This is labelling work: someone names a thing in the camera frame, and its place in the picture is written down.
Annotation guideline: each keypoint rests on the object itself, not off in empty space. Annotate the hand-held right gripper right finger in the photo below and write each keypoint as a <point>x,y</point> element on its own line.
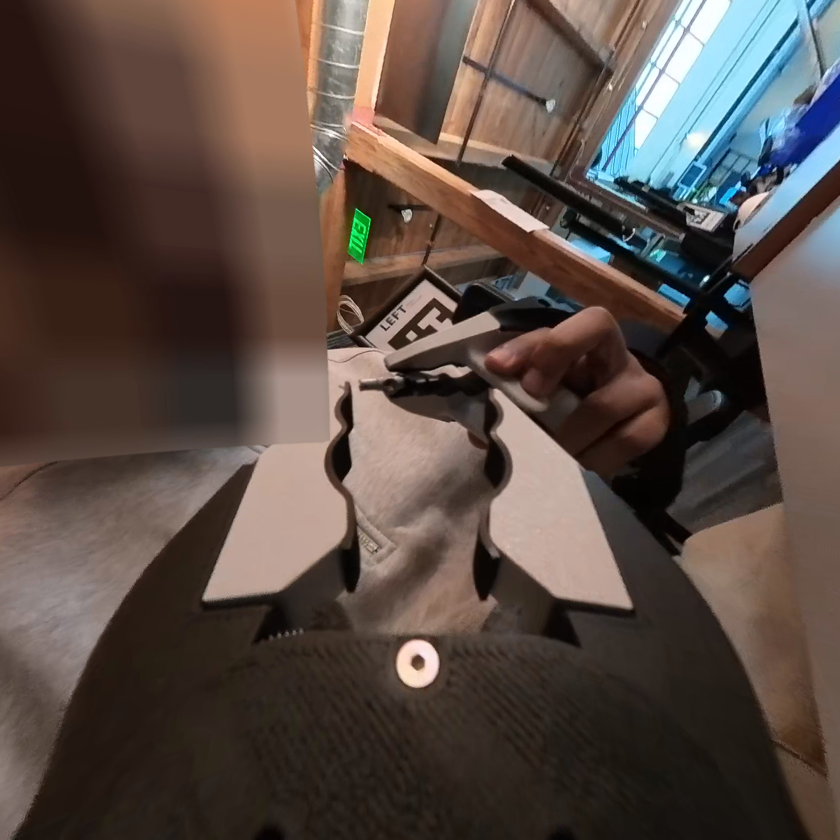
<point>558,525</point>

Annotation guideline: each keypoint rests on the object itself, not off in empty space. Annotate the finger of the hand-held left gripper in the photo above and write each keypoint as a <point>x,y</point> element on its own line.
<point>446,344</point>
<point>469,413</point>

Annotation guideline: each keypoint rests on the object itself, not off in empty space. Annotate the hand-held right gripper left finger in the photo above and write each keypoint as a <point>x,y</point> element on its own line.
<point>282,525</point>

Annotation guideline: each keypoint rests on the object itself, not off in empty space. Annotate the grey lego pin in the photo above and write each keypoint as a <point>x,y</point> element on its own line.
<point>377,385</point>

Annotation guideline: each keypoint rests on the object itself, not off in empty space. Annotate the person's left hand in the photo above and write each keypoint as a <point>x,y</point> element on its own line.
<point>617,394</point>

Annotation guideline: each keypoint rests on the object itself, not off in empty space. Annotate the framed marker sign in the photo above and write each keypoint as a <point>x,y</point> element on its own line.
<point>420,315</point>

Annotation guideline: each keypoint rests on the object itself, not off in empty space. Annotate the wooden beam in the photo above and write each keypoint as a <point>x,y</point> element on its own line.
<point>459,190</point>

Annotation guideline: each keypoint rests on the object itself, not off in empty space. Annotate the green exit sign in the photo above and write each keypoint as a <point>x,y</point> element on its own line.
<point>358,236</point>

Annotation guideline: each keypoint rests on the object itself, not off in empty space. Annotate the window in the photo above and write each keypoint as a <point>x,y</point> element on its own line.
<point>663,79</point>

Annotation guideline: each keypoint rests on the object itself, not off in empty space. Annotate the silver metal duct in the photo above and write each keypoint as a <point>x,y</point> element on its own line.
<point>334,79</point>

